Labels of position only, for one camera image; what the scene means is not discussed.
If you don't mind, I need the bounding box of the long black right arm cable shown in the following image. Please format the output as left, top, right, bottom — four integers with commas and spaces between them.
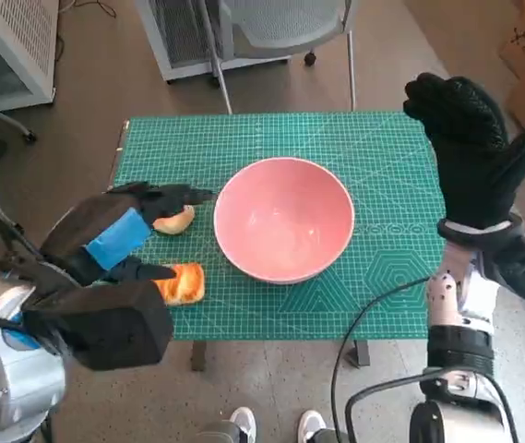
330, 276, 432, 443

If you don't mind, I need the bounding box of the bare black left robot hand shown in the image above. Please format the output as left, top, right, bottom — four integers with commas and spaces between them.
40, 182, 220, 287

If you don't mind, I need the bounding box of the grey table leg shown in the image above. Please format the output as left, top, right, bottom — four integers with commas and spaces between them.
348, 341, 370, 368
191, 341, 207, 371

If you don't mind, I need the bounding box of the white perforated cabinet on casters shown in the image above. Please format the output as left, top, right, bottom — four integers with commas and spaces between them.
135, 0, 318, 83

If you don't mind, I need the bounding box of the looped black right arm cable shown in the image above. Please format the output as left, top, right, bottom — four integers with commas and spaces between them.
344, 371, 521, 443

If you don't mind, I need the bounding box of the pink bowl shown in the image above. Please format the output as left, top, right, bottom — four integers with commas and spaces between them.
213, 156, 355, 286

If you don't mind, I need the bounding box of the green cutting mat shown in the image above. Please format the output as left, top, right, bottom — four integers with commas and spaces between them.
112, 110, 446, 341

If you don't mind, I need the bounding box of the white shoe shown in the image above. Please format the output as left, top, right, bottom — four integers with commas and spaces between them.
297, 408, 327, 443
227, 405, 257, 443

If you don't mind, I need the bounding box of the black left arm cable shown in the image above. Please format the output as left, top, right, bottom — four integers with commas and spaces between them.
0, 210, 60, 296

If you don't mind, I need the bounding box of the grey mesh chair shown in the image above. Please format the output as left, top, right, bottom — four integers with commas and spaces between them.
197, 0, 358, 114

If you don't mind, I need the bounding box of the round toy bread bun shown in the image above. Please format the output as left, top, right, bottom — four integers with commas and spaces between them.
150, 205, 197, 236

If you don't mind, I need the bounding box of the grey office chair base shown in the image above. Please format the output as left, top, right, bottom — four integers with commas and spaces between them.
0, 96, 37, 227

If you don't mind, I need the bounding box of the large white perforated cabinet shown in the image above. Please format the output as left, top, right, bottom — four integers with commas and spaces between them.
0, 0, 56, 112

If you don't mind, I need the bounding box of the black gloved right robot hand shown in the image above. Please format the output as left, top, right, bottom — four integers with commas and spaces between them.
402, 72, 525, 230

